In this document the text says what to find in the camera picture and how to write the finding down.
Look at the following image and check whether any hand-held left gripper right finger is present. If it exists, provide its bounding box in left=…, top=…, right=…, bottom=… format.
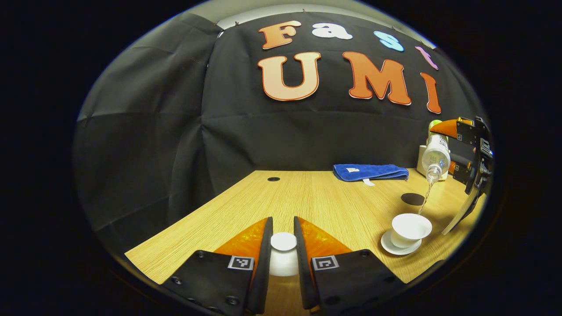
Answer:
left=293, top=216, right=407, bottom=314

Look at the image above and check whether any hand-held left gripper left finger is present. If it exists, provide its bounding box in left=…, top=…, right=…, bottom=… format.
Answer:
left=160, top=216, right=274, bottom=314

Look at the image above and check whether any white teacup lid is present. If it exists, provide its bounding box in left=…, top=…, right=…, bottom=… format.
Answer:
left=269, top=232, right=299, bottom=277

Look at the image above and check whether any clear water bottle white label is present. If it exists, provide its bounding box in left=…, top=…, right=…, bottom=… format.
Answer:
left=421, top=119, right=451, bottom=184

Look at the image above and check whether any white teacup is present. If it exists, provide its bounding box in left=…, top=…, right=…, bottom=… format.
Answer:
left=391, top=213, right=433, bottom=248

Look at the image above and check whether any white toaster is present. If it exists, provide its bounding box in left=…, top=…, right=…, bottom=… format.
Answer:
left=417, top=145, right=449, bottom=181

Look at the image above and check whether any blue towel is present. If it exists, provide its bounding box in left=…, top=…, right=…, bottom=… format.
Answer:
left=333, top=164, right=409, bottom=187

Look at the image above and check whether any white saucer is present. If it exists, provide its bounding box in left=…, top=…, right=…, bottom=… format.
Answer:
left=381, top=228, right=423, bottom=256

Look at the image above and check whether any black backdrop cloth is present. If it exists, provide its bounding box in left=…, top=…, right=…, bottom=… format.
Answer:
left=74, top=11, right=488, bottom=246

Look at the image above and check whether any thick grey gripper cable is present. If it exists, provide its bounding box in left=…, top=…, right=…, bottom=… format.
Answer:
left=441, top=188, right=482, bottom=236

